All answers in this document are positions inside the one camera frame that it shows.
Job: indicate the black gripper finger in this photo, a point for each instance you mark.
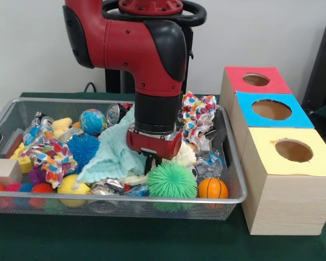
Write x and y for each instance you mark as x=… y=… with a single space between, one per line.
x=158 y=161
x=149 y=164

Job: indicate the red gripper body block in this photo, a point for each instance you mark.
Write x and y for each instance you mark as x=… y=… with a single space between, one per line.
x=155 y=145

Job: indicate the green spiky ball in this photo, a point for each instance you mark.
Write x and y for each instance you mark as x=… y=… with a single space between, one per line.
x=172 y=182

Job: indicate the cream yellow cloth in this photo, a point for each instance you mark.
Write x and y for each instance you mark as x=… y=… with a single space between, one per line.
x=185 y=155

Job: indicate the mint green waffle cloth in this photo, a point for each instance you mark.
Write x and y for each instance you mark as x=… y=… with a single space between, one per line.
x=111 y=155

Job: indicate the orange basketball toy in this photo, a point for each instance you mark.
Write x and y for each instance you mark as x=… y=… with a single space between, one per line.
x=213 y=189

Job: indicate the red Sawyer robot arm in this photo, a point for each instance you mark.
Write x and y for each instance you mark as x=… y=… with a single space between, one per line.
x=130 y=49

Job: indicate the clear mesh bin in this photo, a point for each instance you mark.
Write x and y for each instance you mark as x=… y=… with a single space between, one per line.
x=233 y=179

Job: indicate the wooden box with three holes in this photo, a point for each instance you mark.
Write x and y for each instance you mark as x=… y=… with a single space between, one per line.
x=288 y=201

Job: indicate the blue spiky ball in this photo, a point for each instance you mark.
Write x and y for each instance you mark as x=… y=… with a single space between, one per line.
x=84 y=149

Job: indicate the blue globe ball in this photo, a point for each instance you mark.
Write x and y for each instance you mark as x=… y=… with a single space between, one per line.
x=93 y=122

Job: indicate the dark green table cloth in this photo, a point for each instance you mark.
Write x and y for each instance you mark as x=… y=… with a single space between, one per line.
x=152 y=239

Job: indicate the yellow ball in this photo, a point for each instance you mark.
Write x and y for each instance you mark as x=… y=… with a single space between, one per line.
x=70 y=187

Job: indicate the yellow triangular block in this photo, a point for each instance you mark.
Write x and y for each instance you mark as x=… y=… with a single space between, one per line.
x=23 y=163

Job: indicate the plain wooden block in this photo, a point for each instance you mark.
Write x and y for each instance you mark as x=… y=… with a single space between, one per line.
x=2 y=171

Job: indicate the black upright panel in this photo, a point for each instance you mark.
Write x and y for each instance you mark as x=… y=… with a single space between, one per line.
x=323 y=70

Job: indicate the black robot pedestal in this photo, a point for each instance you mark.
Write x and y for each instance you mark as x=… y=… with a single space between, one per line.
x=195 y=16

